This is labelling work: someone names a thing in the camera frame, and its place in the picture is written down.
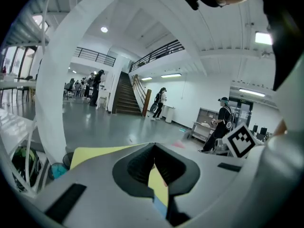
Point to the white metal shelf rack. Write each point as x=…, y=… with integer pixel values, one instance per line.
x=19, y=127

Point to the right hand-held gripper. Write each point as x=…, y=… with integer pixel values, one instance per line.
x=241, y=140

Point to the black mezzanine railing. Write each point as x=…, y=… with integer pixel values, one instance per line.
x=156, y=53

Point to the empty black mesh wastebasket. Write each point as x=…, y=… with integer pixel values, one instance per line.
x=68, y=160

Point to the pink cloth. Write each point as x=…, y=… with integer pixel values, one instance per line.
x=178, y=144

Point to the mesh wastebasket with blue trash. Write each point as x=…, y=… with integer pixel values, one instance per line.
x=58, y=171

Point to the blue notebook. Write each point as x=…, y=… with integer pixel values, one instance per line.
x=161, y=208

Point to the yellow-green tablecloth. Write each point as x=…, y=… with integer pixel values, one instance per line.
x=95, y=154

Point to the grey desk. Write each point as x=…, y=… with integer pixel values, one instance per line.
x=202, y=125

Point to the dark wooden staircase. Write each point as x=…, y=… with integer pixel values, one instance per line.
x=126, y=98

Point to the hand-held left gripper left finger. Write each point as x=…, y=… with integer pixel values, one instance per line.
x=99, y=189

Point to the green and black bag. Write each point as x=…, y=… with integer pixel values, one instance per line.
x=26, y=167

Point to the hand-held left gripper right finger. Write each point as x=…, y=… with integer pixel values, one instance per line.
x=209, y=182

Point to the person's black clothing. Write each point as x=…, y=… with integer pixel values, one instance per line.
x=282, y=32

